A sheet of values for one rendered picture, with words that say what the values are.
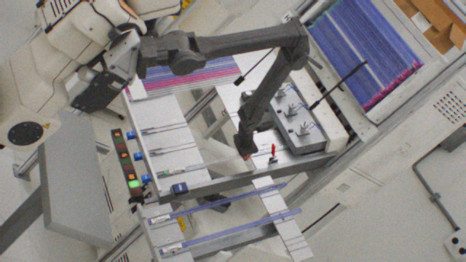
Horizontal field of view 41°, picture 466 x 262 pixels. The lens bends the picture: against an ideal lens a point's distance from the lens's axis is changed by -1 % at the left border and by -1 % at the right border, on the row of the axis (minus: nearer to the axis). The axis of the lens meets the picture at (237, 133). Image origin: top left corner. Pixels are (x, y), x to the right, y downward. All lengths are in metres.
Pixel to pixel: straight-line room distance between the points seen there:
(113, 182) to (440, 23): 1.62
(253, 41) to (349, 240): 2.42
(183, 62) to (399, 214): 2.45
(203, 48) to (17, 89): 0.56
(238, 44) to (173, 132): 0.77
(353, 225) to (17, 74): 2.61
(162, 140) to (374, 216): 1.90
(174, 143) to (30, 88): 0.73
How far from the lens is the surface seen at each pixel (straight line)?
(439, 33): 2.79
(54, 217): 1.97
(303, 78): 2.59
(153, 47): 1.63
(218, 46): 1.71
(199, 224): 2.49
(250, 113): 2.09
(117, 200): 2.88
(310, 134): 2.40
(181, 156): 2.33
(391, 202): 3.91
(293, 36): 1.80
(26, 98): 1.84
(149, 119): 2.46
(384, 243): 3.88
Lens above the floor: 1.76
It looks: 19 degrees down
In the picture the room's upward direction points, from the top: 48 degrees clockwise
